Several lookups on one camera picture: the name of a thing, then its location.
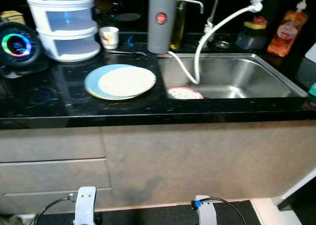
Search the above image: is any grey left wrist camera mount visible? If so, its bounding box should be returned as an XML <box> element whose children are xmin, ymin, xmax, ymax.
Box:
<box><xmin>74</xmin><ymin>186</ymin><xmax>97</xmax><ymax>225</ymax></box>

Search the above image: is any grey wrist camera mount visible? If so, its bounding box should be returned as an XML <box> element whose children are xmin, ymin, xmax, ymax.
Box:
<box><xmin>74</xmin><ymin>186</ymin><xmax>97</xmax><ymax>225</ymax></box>
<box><xmin>195</xmin><ymin>195</ymin><xmax>218</xmax><ymax>225</ymax></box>

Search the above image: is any small white printed cup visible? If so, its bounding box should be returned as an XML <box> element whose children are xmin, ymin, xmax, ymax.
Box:
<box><xmin>99</xmin><ymin>26</ymin><xmax>120</xmax><ymax>49</ymax></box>

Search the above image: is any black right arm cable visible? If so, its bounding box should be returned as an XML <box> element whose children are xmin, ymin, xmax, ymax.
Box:
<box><xmin>192</xmin><ymin>197</ymin><xmax>247</xmax><ymax>225</ymax></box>

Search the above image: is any light blue plate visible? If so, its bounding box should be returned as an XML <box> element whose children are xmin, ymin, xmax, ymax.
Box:
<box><xmin>84</xmin><ymin>64</ymin><xmax>158</xmax><ymax>101</ymax></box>

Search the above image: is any white faucet hose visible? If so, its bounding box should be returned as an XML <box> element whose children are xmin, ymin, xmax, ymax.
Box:
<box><xmin>167</xmin><ymin>0</ymin><xmax>264</xmax><ymax>85</ymax></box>

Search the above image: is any yellow sponge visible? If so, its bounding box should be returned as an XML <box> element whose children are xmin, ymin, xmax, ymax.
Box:
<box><xmin>244</xmin><ymin>20</ymin><xmax>268</xmax><ymax>30</ymax></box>

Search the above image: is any yellow oil bottle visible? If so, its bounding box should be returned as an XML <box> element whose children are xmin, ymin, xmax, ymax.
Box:
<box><xmin>169</xmin><ymin>0</ymin><xmax>188</xmax><ymax>51</ymax></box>

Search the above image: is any small yellow box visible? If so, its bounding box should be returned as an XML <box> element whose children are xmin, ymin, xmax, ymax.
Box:
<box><xmin>0</xmin><ymin>10</ymin><xmax>26</xmax><ymax>25</ymax></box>

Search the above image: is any steel fork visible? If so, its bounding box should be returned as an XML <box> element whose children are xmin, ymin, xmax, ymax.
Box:
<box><xmin>106</xmin><ymin>49</ymin><xmax>148</xmax><ymax>56</ymax></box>

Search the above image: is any stainless steel sink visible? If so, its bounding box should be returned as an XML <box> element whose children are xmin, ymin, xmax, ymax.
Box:
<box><xmin>157</xmin><ymin>52</ymin><xmax>309</xmax><ymax>100</ymax></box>

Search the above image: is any cream floral plate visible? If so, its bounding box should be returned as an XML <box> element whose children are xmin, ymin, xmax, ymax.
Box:
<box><xmin>98</xmin><ymin>66</ymin><xmax>157</xmax><ymax>97</ymax></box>

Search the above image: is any grey cabinet door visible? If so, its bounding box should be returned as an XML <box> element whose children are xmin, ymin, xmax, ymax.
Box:
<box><xmin>232</xmin><ymin>117</ymin><xmax>316</xmax><ymax>198</ymax></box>
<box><xmin>101</xmin><ymin>122</ymin><xmax>247</xmax><ymax>207</ymax></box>

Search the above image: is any red scrubber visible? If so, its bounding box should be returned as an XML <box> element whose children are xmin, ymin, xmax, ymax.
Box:
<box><xmin>252</xmin><ymin>15</ymin><xmax>268</xmax><ymax>25</ymax></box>

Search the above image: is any white tiered food container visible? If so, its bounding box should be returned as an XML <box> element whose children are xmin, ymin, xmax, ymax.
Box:
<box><xmin>23</xmin><ymin>0</ymin><xmax>102</xmax><ymax>62</ymax></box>

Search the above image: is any black floor mat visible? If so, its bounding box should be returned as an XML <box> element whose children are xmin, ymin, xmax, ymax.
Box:
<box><xmin>30</xmin><ymin>199</ymin><xmax>262</xmax><ymax>225</ymax></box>

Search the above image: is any orange soap pump pouch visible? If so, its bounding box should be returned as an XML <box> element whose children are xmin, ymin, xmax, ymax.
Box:
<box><xmin>267</xmin><ymin>0</ymin><xmax>313</xmax><ymax>57</ymax></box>

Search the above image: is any grey water filter canister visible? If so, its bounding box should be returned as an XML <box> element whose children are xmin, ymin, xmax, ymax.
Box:
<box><xmin>148</xmin><ymin>0</ymin><xmax>204</xmax><ymax>54</ymax></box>

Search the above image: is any chrome sink faucet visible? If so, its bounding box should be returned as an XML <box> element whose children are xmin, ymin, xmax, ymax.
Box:
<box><xmin>203</xmin><ymin>0</ymin><xmax>262</xmax><ymax>43</ymax></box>

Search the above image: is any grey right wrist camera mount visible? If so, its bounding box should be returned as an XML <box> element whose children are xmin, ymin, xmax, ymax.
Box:
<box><xmin>195</xmin><ymin>195</ymin><xmax>218</xmax><ymax>225</ymax></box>

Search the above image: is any dark sponge holder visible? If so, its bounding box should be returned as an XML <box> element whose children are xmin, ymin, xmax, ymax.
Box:
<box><xmin>236</xmin><ymin>25</ymin><xmax>269</xmax><ymax>50</ymax></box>

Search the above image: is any olive cloth covered leg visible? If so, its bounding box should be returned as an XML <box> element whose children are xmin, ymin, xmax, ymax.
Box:
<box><xmin>0</xmin><ymin>215</ymin><xmax>20</xmax><ymax>225</ymax></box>

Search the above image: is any pink rimmed floral plate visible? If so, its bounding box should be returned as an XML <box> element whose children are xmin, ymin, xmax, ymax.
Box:
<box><xmin>167</xmin><ymin>87</ymin><xmax>204</xmax><ymax>100</ymax></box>

